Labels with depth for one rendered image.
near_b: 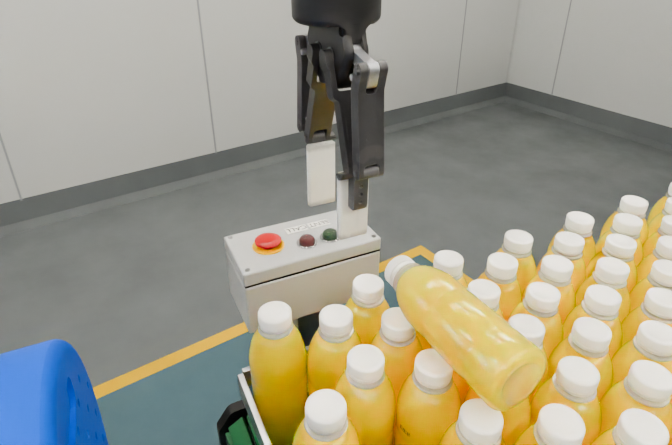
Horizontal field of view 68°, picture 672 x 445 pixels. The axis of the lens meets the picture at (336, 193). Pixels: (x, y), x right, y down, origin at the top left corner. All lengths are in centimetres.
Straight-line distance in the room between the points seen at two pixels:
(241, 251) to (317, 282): 11
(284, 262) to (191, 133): 275
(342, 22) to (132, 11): 275
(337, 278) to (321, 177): 22
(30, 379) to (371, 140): 29
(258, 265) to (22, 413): 37
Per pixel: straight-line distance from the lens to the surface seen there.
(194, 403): 198
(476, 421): 51
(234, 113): 345
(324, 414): 50
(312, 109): 49
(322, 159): 52
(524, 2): 510
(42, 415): 37
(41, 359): 41
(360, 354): 55
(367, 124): 41
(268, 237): 69
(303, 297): 71
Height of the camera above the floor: 149
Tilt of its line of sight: 28 degrees down
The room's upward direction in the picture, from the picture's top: straight up
